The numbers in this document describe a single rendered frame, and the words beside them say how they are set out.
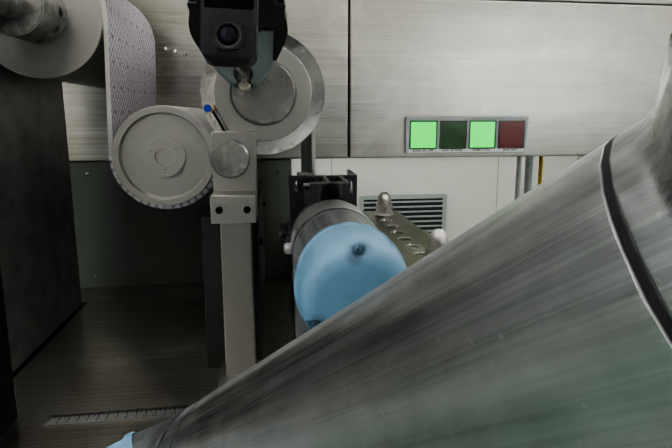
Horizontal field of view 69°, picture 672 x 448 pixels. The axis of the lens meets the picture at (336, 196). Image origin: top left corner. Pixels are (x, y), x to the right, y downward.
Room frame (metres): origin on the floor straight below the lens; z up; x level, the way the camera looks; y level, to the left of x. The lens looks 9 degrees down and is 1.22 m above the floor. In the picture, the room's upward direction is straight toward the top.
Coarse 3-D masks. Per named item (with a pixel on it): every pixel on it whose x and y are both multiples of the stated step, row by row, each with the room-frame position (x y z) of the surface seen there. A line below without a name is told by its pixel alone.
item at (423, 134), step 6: (414, 126) 0.96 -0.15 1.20; (420, 126) 0.96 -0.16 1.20; (426, 126) 0.96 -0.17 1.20; (432, 126) 0.96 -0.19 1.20; (414, 132) 0.96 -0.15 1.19; (420, 132) 0.96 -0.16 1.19; (426, 132) 0.96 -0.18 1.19; (432, 132) 0.96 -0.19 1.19; (414, 138) 0.96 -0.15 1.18; (420, 138) 0.96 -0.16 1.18; (426, 138) 0.96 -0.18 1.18; (432, 138) 0.96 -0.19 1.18; (414, 144) 0.96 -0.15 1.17; (420, 144) 0.96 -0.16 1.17; (426, 144) 0.96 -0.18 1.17; (432, 144) 0.96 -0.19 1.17
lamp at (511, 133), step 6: (504, 126) 0.98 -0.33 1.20; (510, 126) 0.98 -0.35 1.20; (516, 126) 0.98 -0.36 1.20; (522, 126) 0.99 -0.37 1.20; (504, 132) 0.98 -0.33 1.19; (510, 132) 0.98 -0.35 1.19; (516, 132) 0.98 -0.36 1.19; (522, 132) 0.99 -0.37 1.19; (504, 138) 0.98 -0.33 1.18; (510, 138) 0.98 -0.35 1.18; (516, 138) 0.98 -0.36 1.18; (522, 138) 0.99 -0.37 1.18; (504, 144) 0.98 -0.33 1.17; (510, 144) 0.98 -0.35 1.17; (516, 144) 0.98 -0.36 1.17; (522, 144) 0.99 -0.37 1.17
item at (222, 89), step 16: (288, 64) 0.60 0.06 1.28; (224, 80) 0.59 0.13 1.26; (304, 80) 0.60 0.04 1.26; (224, 96) 0.59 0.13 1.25; (304, 96) 0.60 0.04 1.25; (224, 112) 0.59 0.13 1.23; (304, 112) 0.60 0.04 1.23; (240, 128) 0.59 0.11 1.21; (256, 128) 0.59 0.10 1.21; (272, 128) 0.60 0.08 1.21; (288, 128) 0.60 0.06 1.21
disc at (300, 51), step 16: (288, 48) 0.61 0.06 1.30; (304, 48) 0.61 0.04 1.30; (208, 64) 0.59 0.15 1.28; (304, 64) 0.61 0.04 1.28; (208, 80) 0.59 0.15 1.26; (320, 80) 0.61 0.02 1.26; (208, 96) 0.59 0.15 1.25; (320, 96) 0.61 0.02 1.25; (208, 112) 0.59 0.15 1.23; (320, 112) 0.61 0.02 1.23; (304, 128) 0.61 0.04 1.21; (256, 144) 0.60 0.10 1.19; (272, 144) 0.60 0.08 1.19; (288, 144) 0.61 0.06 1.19
